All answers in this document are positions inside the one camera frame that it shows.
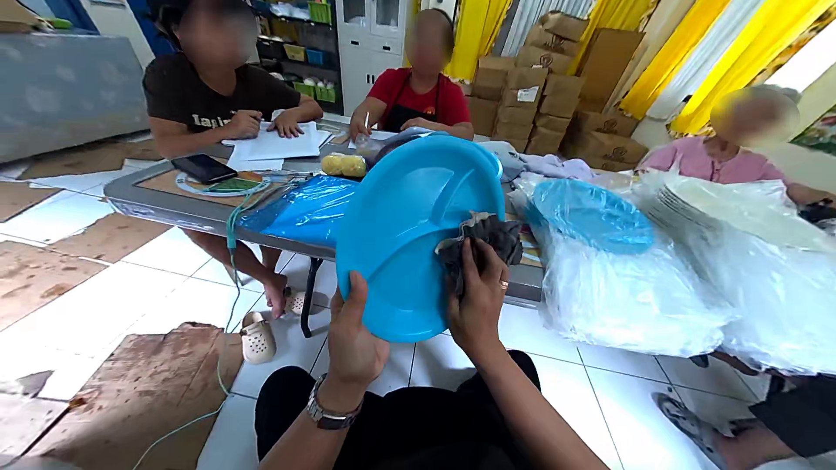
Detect person's right forearm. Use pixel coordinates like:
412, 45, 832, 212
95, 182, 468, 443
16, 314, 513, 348
468, 342, 611, 470

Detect flattened brown cardboard sheet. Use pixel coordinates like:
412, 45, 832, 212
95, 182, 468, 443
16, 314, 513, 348
26, 321, 244, 470

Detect pile of cardboard boxes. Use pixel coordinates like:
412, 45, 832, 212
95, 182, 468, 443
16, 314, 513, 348
461, 11, 649, 172

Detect black smartphone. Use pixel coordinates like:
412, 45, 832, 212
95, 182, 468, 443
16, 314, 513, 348
171, 154, 239, 185

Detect person's body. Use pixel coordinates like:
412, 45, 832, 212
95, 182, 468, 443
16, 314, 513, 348
332, 386, 546, 470

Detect blue plastic-wrapped package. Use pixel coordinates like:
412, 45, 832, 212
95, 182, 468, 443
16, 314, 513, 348
239, 175, 361, 248

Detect person's legs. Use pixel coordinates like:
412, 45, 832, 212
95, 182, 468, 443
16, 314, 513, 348
255, 349, 542, 463

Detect dark grey cleaning rag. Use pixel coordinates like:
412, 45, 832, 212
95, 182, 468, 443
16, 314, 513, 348
435, 211, 523, 301

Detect pile of light-coloured cloths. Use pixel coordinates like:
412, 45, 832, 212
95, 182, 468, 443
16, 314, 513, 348
480, 139, 597, 181

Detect teal cable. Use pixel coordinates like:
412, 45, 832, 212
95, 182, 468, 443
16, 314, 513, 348
132, 181, 298, 470

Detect blue plate in clear plastic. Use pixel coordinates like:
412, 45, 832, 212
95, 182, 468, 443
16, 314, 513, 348
528, 178, 656, 255

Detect person's left hand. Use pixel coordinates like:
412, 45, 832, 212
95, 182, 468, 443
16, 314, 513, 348
327, 271, 391, 395

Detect white paper sheets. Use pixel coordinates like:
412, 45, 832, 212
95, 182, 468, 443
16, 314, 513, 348
222, 121, 334, 172

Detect stack of plastic-wrapped white plates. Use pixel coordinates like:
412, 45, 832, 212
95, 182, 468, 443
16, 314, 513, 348
630, 170, 836, 376

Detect flattened stained cardboard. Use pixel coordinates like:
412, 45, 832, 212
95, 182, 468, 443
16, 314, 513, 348
0, 239, 107, 332

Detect grey folding table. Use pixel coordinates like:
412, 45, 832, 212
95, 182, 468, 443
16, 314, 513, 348
103, 117, 546, 339

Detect person's left forearm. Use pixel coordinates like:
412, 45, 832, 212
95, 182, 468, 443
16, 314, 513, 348
258, 374, 367, 470

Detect round plate with green print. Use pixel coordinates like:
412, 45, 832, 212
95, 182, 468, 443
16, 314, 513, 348
175, 168, 271, 197

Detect grey perforated clog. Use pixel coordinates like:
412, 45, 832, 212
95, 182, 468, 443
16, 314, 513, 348
652, 392, 729, 470

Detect yellow rolls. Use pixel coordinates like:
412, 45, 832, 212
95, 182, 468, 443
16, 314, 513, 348
320, 153, 368, 178

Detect plastic-wrapped white bundle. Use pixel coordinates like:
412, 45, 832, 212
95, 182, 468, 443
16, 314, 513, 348
512, 172, 739, 358

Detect white cabinet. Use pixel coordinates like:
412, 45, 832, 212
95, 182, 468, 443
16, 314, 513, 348
336, 0, 408, 117

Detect yellow and white curtains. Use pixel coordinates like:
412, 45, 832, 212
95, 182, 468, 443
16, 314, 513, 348
444, 0, 836, 139

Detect blue divided plastic plate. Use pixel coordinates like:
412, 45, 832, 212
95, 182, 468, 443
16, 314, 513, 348
335, 134, 507, 343

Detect person's right hand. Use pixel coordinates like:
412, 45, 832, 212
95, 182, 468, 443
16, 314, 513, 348
447, 236, 510, 359

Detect black shelf with baskets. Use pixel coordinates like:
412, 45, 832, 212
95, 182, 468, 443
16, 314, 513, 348
251, 0, 344, 116

